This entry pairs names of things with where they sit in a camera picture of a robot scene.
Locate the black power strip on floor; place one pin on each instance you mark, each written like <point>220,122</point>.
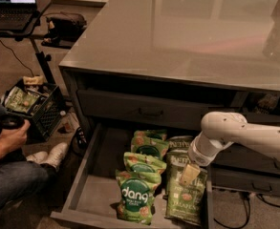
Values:
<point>78,143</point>

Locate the green dang chip bag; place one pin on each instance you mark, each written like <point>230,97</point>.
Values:
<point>137,191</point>
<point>143,163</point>
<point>157,134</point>
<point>145,145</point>

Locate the tan snack bag in crate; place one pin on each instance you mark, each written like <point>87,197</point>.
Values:
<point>33,81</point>

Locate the open grey middle drawer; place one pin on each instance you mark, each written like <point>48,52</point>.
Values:
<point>94,196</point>

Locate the green Kettle jalapeno bag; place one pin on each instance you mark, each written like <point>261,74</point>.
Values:
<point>184,202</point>

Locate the green chip bag in crate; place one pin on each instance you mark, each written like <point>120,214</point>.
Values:
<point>20,101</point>

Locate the right grey drawer stack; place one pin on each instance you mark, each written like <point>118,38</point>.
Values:
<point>241,168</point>

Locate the black plastic crate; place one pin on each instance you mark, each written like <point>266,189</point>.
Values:
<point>45,114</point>

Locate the black controller in hand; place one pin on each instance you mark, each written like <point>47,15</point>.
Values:
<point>11,121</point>

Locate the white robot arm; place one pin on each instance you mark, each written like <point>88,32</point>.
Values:
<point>220,130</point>

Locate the grey cabinet with counter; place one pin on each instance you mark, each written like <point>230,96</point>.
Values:
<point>217,52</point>

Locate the green kettle chip bag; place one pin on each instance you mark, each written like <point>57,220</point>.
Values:
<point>176,161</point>
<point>181,142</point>

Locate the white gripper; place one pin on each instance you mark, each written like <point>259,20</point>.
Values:
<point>198,156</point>

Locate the dark bag on floor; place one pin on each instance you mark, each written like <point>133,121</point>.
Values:
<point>64,28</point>

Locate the person's hand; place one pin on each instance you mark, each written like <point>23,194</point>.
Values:
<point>11,140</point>

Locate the front green Dang chip bag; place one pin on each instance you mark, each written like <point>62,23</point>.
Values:
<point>137,191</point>

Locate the person's leg in jeans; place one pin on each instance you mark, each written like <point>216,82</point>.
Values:
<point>18,177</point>

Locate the back green Kettle chip bag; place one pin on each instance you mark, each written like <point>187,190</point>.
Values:
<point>181,142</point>

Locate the white sneaker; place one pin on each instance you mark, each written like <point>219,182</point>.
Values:
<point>57,155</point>
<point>38,157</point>

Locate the middle green Kettle chip bag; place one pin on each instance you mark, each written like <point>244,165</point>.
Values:
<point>176,161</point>

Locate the closed grey top drawer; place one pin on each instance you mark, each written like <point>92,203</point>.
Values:
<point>145,109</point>

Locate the back green Dang chip bag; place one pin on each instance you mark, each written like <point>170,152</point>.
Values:
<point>157,134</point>

